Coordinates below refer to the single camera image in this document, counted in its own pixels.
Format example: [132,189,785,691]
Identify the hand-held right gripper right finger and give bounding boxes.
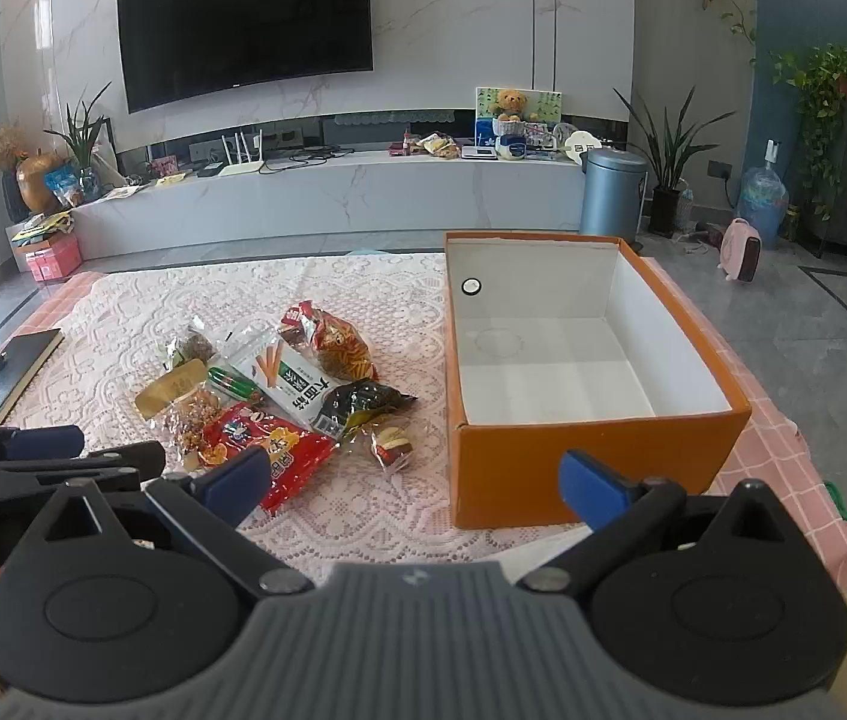
[517,448,830,595]

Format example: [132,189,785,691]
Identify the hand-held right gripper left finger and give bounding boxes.
[11,448,314,599]

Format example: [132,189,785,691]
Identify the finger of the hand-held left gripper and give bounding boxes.
[0,424,87,466]
[0,441,167,500]

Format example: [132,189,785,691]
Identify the gold snack packet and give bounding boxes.
[134,360,209,419]

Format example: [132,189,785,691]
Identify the orange cardboard box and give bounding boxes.
[442,231,753,531]

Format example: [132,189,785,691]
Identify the small green snack packet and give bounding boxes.
[206,365,265,404]

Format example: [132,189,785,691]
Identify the white snack packet orange sticks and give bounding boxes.
[227,336,346,437]

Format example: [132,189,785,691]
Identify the red snack packet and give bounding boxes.
[202,401,340,517]

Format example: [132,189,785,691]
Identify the clear nut snack packet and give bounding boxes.
[167,388,224,460]

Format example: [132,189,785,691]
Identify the black flat board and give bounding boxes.
[0,328,66,422]

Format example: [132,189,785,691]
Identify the clear dark snack packet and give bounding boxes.
[163,321,221,374]

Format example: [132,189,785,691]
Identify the white lace tablecloth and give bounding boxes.
[0,251,597,565]

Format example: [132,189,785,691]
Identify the dark olive snack packet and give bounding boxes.
[317,379,419,443]

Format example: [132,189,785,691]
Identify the small clear brown snack packet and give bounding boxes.
[370,425,417,472]

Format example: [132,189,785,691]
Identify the orange patterned chip packet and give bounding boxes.
[280,301,380,385]

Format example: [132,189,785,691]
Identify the pink gift box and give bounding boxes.
[23,233,84,284]

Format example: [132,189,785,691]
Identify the pink checked tablecloth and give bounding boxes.
[19,255,847,595]

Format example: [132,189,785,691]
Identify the yellow paper stack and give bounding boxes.
[10,211,74,246]

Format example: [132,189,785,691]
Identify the blue snack bag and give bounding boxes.
[44,165,89,209]

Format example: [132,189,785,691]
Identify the orange gourd vase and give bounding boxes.
[16,152,69,215]

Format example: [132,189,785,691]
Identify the pink space heater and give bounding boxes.
[719,217,764,284]

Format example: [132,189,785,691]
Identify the grey pedal trash can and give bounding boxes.
[578,148,650,242]

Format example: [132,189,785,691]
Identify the dried flower bunch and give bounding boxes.
[0,122,32,173]

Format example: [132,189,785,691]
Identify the small green potted plant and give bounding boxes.
[43,81,115,197]

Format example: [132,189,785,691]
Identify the white marble tv console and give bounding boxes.
[67,141,647,261]

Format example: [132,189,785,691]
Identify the white router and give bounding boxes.
[217,130,268,178]

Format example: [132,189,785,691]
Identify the tall long-leaf potted plant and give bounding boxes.
[612,85,737,238]

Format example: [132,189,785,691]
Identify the blue water jug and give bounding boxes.
[737,138,791,251]

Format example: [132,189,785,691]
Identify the pile of snack packets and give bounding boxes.
[401,131,462,161]

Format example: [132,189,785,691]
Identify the brown teddy bear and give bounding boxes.
[494,88,539,123]

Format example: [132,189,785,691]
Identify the green ivy plant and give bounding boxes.
[767,43,847,223]

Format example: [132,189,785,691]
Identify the black flat television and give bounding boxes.
[115,0,377,116]

